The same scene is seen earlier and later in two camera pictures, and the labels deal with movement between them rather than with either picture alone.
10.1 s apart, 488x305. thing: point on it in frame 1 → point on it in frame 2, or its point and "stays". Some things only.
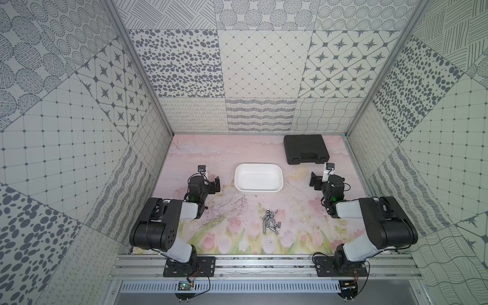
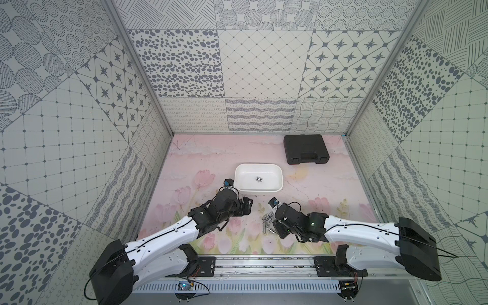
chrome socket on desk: (267, 218) stays
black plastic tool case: (305, 148) stays
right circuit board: (348, 286) stays
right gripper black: (318, 179) → (277, 226)
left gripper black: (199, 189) → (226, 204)
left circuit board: (185, 286) stays
